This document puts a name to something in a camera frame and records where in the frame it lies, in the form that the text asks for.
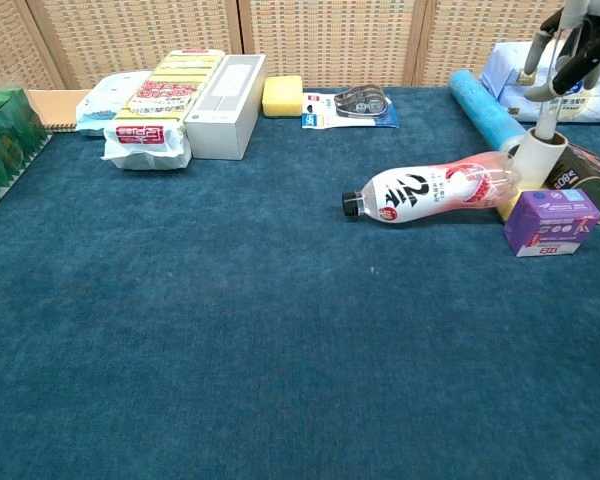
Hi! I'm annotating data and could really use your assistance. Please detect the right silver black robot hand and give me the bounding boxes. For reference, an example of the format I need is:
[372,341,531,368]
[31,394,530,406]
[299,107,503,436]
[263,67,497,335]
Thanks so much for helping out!
[523,0,600,101]

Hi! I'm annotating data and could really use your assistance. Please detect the large white blue wipes pack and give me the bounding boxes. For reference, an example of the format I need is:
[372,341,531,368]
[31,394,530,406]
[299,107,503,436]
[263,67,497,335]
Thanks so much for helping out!
[479,38,600,126]

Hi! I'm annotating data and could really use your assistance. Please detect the blue patterned roll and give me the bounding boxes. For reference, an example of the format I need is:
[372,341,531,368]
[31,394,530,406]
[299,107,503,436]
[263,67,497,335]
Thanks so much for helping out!
[447,68,529,154]

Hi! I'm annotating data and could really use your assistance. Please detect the dark tin can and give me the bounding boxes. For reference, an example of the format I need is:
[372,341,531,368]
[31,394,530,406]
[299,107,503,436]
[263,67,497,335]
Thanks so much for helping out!
[542,142,600,229]

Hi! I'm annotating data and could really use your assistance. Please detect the white paper roll core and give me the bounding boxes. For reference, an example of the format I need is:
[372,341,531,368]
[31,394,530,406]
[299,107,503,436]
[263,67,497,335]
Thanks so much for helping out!
[512,127,571,191]

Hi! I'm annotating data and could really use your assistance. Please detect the small purple box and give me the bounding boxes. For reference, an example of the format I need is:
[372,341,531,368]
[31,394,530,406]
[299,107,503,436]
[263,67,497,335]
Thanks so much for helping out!
[503,188,600,259]

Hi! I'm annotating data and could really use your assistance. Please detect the small yellow sponge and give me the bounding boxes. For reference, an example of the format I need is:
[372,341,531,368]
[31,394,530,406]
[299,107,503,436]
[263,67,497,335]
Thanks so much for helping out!
[492,187,526,226]

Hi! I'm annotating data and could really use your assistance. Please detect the plastic bottle white red label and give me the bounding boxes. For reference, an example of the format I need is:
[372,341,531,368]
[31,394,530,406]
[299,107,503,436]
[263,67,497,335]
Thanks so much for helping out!
[341,148,524,225]

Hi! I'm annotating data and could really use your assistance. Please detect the correction tape blister pack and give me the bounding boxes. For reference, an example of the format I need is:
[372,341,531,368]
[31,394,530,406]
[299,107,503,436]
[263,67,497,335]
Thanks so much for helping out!
[301,84,401,130]

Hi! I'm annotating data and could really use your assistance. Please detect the woven wooden folding screen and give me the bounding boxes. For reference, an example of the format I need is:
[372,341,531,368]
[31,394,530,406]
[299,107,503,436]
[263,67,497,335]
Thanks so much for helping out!
[0,0,600,92]

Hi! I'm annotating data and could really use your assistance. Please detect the yellow sponge block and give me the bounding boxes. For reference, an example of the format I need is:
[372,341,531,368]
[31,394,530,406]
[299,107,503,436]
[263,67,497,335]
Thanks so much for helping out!
[261,74,305,119]

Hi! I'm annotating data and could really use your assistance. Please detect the white power strip box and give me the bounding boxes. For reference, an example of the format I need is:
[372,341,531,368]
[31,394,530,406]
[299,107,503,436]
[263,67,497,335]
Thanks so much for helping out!
[183,53,268,162]

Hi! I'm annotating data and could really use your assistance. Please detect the dark blue table mat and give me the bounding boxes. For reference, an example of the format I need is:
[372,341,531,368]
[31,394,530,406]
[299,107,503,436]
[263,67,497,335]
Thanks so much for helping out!
[0,87,600,480]

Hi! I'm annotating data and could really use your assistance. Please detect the yellow green sponge multipack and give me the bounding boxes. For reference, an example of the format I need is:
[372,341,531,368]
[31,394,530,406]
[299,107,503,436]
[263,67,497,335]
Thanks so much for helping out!
[101,48,227,171]

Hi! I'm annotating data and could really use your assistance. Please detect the light blue wipes pack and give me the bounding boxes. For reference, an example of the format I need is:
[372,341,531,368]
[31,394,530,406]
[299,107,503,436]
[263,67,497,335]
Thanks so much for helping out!
[74,69,154,137]

